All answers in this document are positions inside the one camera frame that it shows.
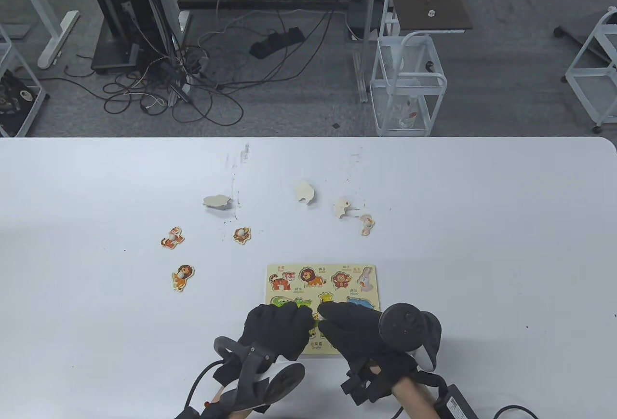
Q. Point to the person's right hand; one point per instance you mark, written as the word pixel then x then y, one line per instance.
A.
pixel 352 330

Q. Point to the person's left hand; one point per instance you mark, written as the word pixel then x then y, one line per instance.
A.
pixel 274 327

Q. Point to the giraffe puzzle piece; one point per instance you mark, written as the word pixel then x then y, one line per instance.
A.
pixel 325 298

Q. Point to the wooden animal puzzle frame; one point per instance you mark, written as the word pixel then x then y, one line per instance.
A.
pixel 318 269

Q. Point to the monkey puzzle piece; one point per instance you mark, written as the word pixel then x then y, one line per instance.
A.
pixel 242 236

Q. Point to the lion puzzle piece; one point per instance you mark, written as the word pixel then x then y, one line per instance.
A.
pixel 182 278

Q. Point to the rabbit puzzle piece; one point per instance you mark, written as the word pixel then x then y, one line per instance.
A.
pixel 366 225

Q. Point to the fox puzzle piece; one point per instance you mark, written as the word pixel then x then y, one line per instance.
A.
pixel 341 208

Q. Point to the tiger puzzle piece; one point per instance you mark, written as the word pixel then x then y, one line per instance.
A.
pixel 172 238

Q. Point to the plain wooden puzzle piece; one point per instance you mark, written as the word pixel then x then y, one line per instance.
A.
pixel 216 202
pixel 303 191

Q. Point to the person's right forearm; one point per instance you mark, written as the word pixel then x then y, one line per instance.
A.
pixel 414 402

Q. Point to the black forearm box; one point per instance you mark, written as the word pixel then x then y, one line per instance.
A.
pixel 188 414
pixel 458 407

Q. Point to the person's left forearm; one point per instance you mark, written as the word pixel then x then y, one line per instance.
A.
pixel 218 397

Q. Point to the black grey hand controller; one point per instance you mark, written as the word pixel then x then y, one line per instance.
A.
pixel 284 385
pixel 402 325

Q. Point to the clear spray bottle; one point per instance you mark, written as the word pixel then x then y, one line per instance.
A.
pixel 409 113

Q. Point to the white metal trolley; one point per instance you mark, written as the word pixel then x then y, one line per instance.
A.
pixel 42 96
pixel 610 15
pixel 385 85

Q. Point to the white power strip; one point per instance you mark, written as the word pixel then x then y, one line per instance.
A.
pixel 179 92

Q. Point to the black power strip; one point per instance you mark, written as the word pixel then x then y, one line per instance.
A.
pixel 274 43

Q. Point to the dark patterned bag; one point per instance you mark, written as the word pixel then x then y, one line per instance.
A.
pixel 12 105

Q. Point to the black chair leg with caster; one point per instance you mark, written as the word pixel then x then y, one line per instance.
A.
pixel 559 31

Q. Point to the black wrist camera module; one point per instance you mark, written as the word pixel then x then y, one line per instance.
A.
pixel 359 387

